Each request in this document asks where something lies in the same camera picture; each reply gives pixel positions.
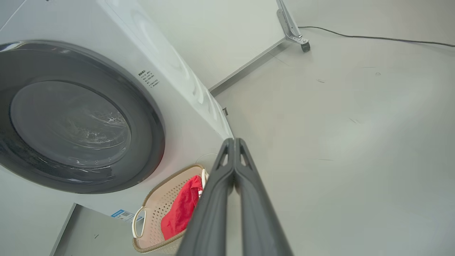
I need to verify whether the red and white clothing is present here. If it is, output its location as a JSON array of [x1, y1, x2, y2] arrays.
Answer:
[[161, 175, 204, 240]]

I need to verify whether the black floor cable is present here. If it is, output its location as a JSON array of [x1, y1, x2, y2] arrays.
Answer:
[[298, 26, 455, 47]]

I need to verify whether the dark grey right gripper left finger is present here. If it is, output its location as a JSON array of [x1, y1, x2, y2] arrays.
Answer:
[[176, 138, 235, 256]]

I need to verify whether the white partition with metal legs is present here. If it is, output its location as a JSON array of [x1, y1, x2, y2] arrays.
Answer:
[[139, 0, 311, 96]]

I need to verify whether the blue energy label sticker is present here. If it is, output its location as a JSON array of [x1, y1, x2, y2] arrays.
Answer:
[[111, 209, 143, 224]]

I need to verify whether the white front-load washing machine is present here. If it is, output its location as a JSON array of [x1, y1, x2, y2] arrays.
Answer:
[[0, 0, 235, 256]]

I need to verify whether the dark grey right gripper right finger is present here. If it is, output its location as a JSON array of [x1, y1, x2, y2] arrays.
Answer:
[[234, 138, 294, 256]]

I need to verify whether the cream perforated laundry basket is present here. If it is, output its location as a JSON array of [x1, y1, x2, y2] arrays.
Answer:
[[132, 164, 210, 254]]

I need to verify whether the round glass washer door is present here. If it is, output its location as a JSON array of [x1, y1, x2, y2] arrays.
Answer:
[[0, 40, 166, 194]]

